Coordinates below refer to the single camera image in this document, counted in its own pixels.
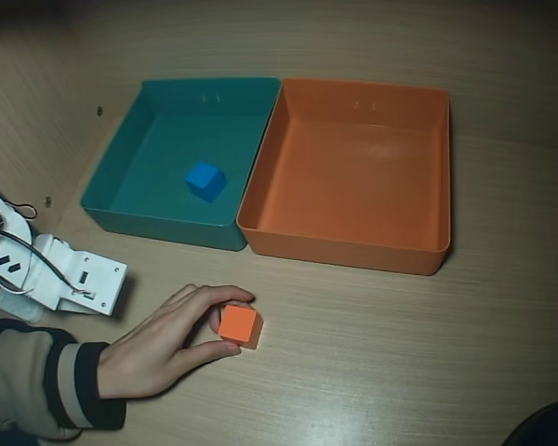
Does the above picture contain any teal plastic box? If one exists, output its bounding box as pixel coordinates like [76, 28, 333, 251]
[79, 76, 283, 253]

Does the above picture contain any dark round object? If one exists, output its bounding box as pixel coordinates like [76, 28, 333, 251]
[506, 398, 558, 446]

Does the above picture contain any orange plastic box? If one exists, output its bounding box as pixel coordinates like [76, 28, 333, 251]
[235, 76, 452, 278]

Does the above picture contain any forearm in beige black sleeve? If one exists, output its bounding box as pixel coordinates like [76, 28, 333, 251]
[0, 317, 127, 443]

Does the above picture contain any bare human hand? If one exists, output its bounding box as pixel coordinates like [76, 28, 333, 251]
[97, 284, 257, 401]

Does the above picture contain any thin looped servo wire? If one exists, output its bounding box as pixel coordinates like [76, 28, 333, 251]
[3, 201, 39, 220]

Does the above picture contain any black camera cable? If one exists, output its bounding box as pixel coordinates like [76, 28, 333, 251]
[0, 231, 87, 298]

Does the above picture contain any orange cube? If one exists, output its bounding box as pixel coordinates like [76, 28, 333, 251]
[217, 304, 265, 351]

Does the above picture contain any white foam base pad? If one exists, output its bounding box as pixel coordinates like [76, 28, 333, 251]
[0, 288, 47, 325]

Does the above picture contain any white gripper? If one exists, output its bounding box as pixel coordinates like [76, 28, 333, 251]
[26, 233, 85, 313]

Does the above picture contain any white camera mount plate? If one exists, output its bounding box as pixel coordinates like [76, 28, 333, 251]
[58, 252, 128, 319]

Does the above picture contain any blue cube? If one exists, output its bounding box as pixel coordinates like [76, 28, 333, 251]
[184, 162, 228, 204]

